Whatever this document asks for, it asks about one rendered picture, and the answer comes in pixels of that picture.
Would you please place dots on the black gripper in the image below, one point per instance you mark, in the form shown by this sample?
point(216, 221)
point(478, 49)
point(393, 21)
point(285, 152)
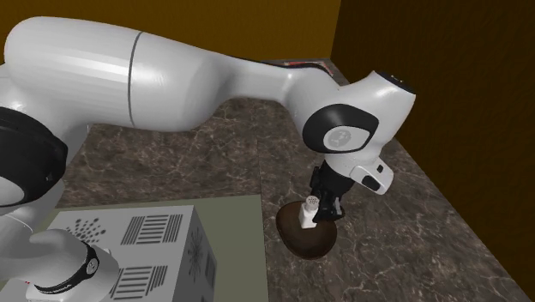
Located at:
point(330, 184)

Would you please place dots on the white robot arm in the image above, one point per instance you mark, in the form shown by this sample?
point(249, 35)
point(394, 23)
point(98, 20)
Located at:
point(83, 71)

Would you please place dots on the white salt shaker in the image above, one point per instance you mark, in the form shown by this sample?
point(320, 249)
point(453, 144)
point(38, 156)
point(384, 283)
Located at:
point(308, 212)

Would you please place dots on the dark brown bowl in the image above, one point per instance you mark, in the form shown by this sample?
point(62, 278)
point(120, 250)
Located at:
point(305, 242)

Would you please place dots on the red and black flat thing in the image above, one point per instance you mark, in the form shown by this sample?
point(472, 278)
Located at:
point(301, 64)

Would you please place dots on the grey patterned robot stand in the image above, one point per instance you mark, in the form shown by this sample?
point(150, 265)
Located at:
point(167, 251)

